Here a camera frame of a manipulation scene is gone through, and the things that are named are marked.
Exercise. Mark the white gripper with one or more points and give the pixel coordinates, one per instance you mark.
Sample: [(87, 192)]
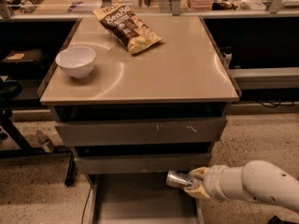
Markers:
[(212, 181)]

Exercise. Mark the top grey drawer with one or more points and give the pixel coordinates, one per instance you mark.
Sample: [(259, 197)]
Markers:
[(140, 132)]

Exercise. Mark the sea salt chips bag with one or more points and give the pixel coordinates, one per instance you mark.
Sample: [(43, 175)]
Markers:
[(129, 29)]

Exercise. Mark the grey drawer cabinet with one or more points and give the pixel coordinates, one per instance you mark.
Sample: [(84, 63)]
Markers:
[(182, 77)]

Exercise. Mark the plastic bottle on floor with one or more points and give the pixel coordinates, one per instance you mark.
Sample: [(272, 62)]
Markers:
[(45, 142)]

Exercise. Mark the grey drawer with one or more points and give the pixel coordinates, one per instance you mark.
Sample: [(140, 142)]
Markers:
[(140, 132), (141, 163)]

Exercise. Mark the middle grey drawer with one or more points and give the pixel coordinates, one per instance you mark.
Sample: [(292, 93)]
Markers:
[(141, 163)]

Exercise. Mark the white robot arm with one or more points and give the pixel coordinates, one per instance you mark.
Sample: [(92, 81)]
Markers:
[(255, 182)]

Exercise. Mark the black headphones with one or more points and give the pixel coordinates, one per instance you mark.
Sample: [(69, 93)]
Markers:
[(9, 89)]

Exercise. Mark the red bull can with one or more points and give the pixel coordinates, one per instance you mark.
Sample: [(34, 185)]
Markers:
[(178, 180)]

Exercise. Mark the open bottom drawer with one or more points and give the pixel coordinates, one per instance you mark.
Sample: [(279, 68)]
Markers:
[(141, 199)]

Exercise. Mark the white bowl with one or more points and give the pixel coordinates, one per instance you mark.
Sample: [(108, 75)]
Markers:
[(77, 62)]

